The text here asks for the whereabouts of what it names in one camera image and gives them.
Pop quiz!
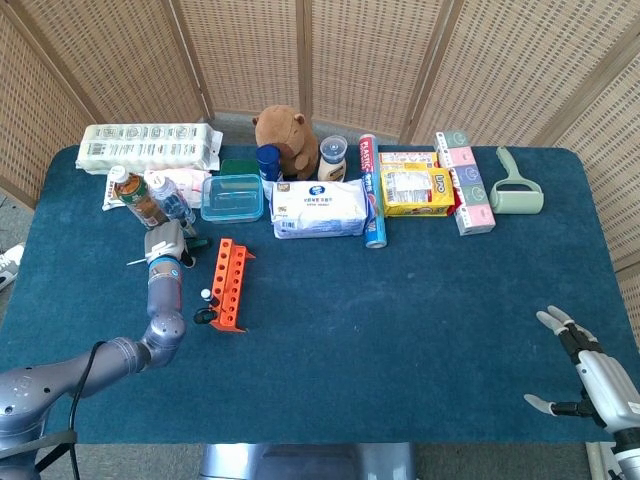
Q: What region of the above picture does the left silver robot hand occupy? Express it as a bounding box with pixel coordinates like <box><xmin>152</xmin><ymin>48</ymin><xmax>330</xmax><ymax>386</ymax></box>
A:
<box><xmin>143</xmin><ymin>218</ymin><xmax>197</xmax><ymax>267</ymax></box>

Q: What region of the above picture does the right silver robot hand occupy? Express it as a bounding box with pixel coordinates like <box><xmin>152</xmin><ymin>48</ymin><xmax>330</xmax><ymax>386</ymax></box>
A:
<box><xmin>523</xmin><ymin>305</ymin><xmax>640</xmax><ymax>435</ymax></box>

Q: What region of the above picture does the large green black screwdriver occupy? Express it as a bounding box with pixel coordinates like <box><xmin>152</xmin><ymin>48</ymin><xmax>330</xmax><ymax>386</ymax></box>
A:
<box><xmin>125</xmin><ymin>238</ymin><xmax>212</xmax><ymax>267</ymax></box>

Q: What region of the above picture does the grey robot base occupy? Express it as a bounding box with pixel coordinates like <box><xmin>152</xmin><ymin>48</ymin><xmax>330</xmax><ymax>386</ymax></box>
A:
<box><xmin>199</xmin><ymin>442</ymin><xmax>417</xmax><ymax>480</ymax></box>

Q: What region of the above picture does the orange screwdriver rack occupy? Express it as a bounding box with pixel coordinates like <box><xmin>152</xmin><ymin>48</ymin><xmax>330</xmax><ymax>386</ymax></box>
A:
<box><xmin>206</xmin><ymin>237</ymin><xmax>257</xmax><ymax>334</ymax></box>

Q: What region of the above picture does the clear water bottle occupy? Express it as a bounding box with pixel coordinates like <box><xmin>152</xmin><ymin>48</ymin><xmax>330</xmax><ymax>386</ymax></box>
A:
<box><xmin>144</xmin><ymin>171</ymin><xmax>197</xmax><ymax>226</ymax></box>

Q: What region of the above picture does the green tea bottle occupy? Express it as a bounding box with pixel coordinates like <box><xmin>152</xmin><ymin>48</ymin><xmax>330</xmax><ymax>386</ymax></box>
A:
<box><xmin>110</xmin><ymin>165</ymin><xmax>171</xmax><ymax>231</ymax></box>

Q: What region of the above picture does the clear blue-rimmed food container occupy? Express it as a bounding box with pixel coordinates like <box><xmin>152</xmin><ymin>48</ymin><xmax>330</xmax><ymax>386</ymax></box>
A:
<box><xmin>200</xmin><ymin>173</ymin><xmax>265</xmax><ymax>224</ymax></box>

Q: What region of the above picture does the white paper roll pack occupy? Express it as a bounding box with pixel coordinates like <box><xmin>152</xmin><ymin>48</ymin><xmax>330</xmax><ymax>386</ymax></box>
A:
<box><xmin>75</xmin><ymin>122</ymin><xmax>224</xmax><ymax>175</ymax></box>

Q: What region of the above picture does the green sponge box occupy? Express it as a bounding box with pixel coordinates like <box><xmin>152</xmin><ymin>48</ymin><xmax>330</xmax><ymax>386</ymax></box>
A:
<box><xmin>219</xmin><ymin>158</ymin><xmax>261</xmax><ymax>177</ymax></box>

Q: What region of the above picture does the blue spray can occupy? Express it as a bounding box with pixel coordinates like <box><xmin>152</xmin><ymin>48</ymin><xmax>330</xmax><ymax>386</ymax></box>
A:
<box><xmin>255</xmin><ymin>143</ymin><xmax>284</xmax><ymax>184</ymax></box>

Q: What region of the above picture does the grey white sneaker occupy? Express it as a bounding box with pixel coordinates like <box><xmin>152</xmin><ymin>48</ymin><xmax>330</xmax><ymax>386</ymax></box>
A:
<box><xmin>0</xmin><ymin>243</ymin><xmax>26</xmax><ymax>291</ymax></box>

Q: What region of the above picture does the white wet wipes pack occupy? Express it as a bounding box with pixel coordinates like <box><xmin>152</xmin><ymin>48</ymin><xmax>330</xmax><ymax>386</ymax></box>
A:
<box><xmin>269</xmin><ymin>178</ymin><xmax>370</xmax><ymax>240</ymax></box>

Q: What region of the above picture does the brown capybara plush toy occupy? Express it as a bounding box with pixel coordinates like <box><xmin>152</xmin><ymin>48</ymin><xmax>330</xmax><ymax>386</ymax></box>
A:
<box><xmin>251</xmin><ymin>105</ymin><xmax>321</xmax><ymax>181</ymax></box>

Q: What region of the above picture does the white bottle with clear cap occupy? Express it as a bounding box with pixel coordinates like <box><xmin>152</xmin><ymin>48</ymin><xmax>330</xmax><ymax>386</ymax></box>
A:
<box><xmin>317</xmin><ymin>134</ymin><xmax>349</xmax><ymax>184</ymax></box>

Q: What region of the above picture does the green lint roller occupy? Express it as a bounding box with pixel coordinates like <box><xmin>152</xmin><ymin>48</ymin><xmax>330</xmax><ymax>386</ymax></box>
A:
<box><xmin>488</xmin><ymin>146</ymin><xmax>545</xmax><ymax>216</ymax></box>

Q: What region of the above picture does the blue plastic wrap roll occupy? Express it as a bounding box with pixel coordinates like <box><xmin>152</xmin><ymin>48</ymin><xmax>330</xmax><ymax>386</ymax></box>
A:
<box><xmin>357</xmin><ymin>133</ymin><xmax>388</xmax><ymax>250</ymax></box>

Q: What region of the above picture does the blue carpet table cover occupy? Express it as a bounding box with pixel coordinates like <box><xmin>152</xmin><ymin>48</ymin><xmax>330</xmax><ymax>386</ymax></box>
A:
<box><xmin>0</xmin><ymin>144</ymin><xmax>619</xmax><ymax>446</ymax></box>

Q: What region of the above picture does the pastel tissue box pack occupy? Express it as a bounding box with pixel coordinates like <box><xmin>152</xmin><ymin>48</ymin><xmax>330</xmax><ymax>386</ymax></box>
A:
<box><xmin>433</xmin><ymin>130</ymin><xmax>497</xmax><ymax>237</ymax></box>

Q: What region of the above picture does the red yellow snack box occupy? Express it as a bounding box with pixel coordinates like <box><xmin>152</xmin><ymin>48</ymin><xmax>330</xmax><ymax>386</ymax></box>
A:
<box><xmin>378</xmin><ymin>151</ymin><xmax>461</xmax><ymax>217</ymax></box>

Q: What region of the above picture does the yellow Lipo snack bag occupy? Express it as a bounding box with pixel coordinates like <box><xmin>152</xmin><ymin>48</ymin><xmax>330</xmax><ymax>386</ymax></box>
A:
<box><xmin>380</xmin><ymin>167</ymin><xmax>456</xmax><ymax>218</ymax></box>

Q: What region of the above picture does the woven folding screen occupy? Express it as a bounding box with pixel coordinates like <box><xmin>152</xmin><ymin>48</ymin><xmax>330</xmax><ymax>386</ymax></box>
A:
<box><xmin>0</xmin><ymin>0</ymin><xmax>640</xmax><ymax>351</ymax></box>

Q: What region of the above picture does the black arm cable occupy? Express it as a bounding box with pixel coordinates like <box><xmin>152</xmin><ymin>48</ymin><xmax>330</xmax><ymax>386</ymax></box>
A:
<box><xmin>34</xmin><ymin>340</ymin><xmax>106</xmax><ymax>480</ymax></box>

